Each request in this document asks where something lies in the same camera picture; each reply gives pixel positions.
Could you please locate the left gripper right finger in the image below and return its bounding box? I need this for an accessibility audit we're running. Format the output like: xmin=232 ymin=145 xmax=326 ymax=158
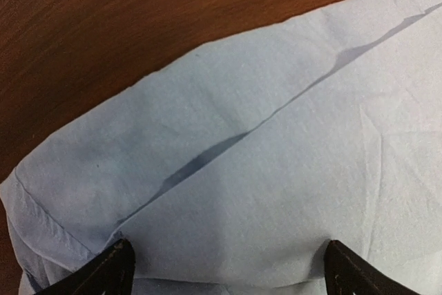
xmin=324 ymin=240 xmax=419 ymax=295

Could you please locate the light blue long sleeve shirt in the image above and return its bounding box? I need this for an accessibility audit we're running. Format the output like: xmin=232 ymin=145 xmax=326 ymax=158
xmin=1 ymin=0 xmax=441 ymax=294

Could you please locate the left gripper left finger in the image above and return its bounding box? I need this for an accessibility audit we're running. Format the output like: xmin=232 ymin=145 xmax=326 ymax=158
xmin=37 ymin=239 xmax=135 ymax=295

